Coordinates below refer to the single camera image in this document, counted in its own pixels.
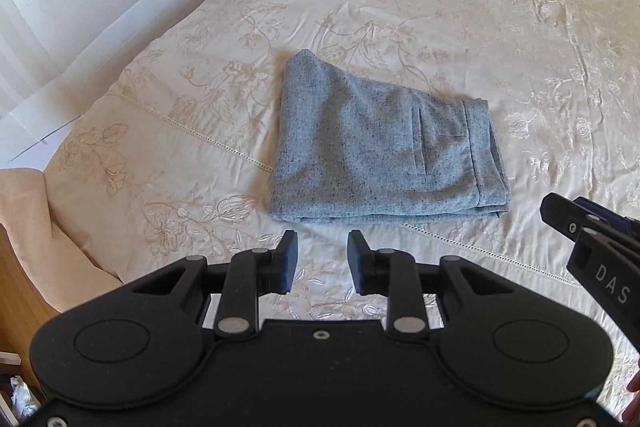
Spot peach bed sheet skirt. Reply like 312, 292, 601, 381
1, 168, 122, 312

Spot person's hand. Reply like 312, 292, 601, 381
626, 360, 640, 393

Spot grey speckled pants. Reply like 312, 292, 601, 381
269, 50, 511, 222

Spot cream embroidered bedspread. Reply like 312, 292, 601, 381
44, 0, 639, 389

